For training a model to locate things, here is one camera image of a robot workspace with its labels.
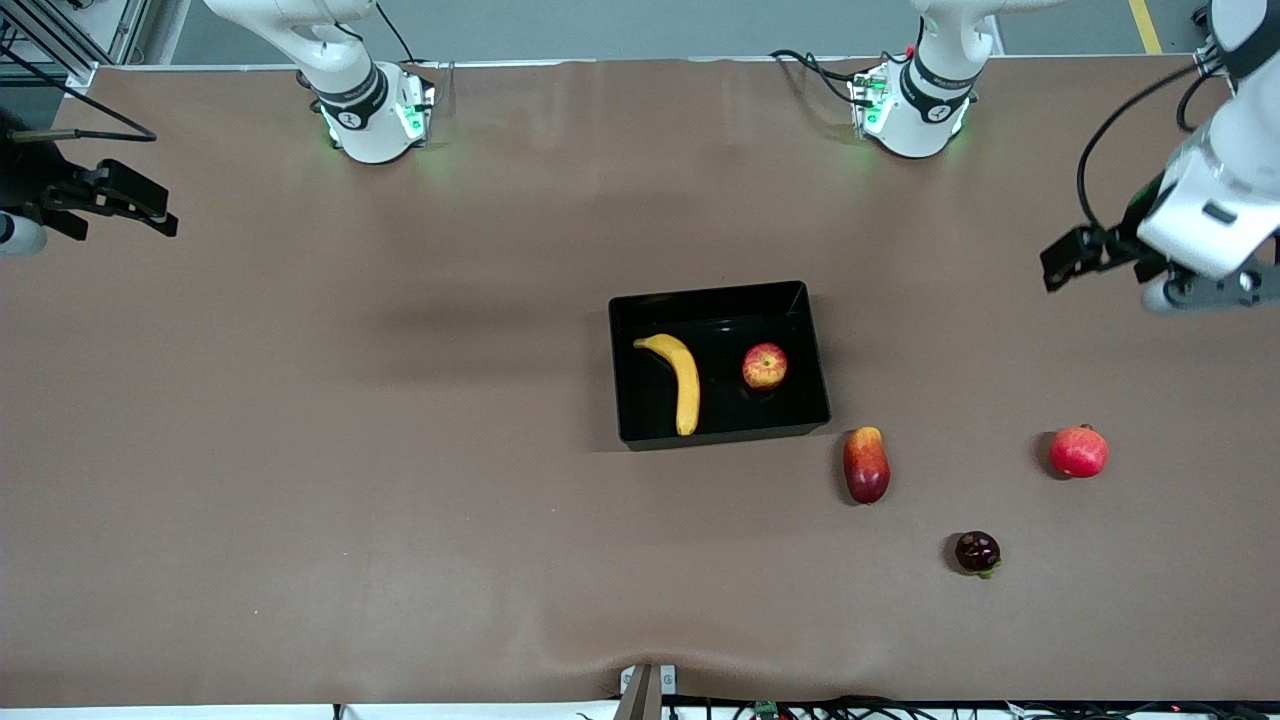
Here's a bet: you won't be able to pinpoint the black right arm base cable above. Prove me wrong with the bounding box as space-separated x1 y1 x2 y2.
375 0 457 113

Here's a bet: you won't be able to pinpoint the table cover sheet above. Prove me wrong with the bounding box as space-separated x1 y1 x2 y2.
0 55 1280 707

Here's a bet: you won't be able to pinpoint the red pomegranate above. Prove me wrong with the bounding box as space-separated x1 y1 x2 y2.
1049 424 1110 480

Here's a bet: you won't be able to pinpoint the red yellow mango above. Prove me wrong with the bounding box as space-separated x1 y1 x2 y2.
842 426 892 505

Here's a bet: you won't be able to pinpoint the grey metal camera bracket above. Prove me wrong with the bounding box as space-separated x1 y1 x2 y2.
615 663 678 720

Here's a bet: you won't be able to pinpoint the dark purple mangosteen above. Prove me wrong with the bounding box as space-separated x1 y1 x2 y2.
954 531 1003 580

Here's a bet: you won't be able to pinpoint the yellow banana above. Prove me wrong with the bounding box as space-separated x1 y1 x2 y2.
632 333 702 437

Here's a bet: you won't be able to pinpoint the black left arm base cables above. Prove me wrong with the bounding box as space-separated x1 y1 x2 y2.
768 48 873 107

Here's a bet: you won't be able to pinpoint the red yellow apple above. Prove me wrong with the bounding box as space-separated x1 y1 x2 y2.
742 342 789 391

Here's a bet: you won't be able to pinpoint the aluminium profile frame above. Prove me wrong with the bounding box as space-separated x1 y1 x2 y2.
0 0 153 98
1190 5 1227 77

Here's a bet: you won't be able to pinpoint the black plastic box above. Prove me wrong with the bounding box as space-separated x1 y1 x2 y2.
608 280 833 452

